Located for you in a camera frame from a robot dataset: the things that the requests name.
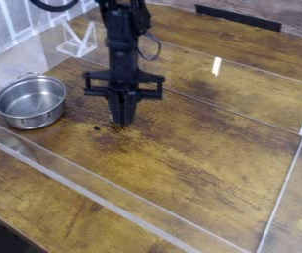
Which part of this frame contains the small steel pot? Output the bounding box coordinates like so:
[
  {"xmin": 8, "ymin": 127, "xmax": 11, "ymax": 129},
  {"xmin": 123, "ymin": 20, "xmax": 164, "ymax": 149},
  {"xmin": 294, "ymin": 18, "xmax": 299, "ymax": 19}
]
[{"xmin": 0, "ymin": 72, "xmax": 67, "ymax": 129}]

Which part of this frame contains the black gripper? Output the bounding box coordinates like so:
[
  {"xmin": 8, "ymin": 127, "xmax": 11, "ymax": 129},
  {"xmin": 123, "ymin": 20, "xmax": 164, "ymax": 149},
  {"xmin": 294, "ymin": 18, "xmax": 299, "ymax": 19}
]
[{"xmin": 82, "ymin": 70, "xmax": 164, "ymax": 126}]

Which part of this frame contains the clear acrylic barrier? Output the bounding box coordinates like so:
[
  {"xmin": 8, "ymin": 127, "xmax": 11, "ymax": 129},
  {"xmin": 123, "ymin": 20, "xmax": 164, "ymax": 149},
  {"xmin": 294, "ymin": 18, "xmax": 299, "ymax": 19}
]
[
  {"xmin": 257, "ymin": 128, "xmax": 302, "ymax": 253},
  {"xmin": 0, "ymin": 126, "xmax": 250, "ymax": 253}
]

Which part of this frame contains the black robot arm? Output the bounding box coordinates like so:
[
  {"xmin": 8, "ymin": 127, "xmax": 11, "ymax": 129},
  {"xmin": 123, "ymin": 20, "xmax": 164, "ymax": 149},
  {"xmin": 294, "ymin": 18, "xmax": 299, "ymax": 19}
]
[{"xmin": 83, "ymin": 0, "xmax": 164, "ymax": 127}]

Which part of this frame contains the black strip on table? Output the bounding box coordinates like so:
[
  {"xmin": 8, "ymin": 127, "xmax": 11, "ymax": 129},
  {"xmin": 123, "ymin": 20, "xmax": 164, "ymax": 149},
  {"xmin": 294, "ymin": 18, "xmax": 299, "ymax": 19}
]
[{"xmin": 195, "ymin": 4, "xmax": 282, "ymax": 32}]

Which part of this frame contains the clear acrylic triangle bracket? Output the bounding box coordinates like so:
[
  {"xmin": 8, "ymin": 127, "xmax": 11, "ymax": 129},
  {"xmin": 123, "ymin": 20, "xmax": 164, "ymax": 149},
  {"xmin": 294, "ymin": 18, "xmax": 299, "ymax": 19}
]
[{"xmin": 56, "ymin": 22, "xmax": 98, "ymax": 58}]

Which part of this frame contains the clear acrylic barrier front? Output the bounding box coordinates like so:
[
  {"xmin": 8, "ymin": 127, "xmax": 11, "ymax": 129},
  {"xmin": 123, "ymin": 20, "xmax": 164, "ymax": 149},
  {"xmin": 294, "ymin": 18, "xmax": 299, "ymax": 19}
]
[{"xmin": 0, "ymin": 126, "xmax": 250, "ymax": 253}]

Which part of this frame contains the clear acrylic barrier right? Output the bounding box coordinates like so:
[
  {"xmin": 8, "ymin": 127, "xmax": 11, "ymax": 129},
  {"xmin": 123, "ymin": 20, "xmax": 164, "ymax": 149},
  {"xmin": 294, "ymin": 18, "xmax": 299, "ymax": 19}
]
[{"xmin": 257, "ymin": 128, "xmax": 302, "ymax": 253}]

